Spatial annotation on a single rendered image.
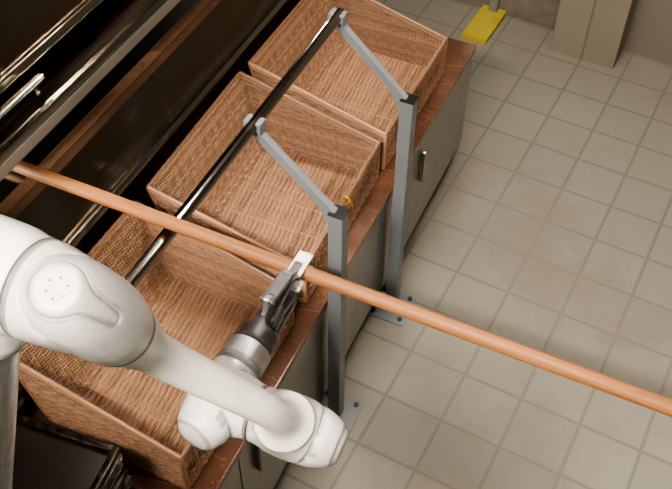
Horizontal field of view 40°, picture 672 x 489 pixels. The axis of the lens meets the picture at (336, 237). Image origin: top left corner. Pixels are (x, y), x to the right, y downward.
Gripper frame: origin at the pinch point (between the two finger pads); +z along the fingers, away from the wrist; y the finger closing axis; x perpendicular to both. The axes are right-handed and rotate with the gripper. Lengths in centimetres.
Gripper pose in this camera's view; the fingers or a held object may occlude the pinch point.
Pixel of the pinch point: (299, 271)
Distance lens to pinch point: 182.3
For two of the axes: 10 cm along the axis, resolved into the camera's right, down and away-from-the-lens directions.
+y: 0.0, 6.7, 7.4
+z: 4.2, -6.7, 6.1
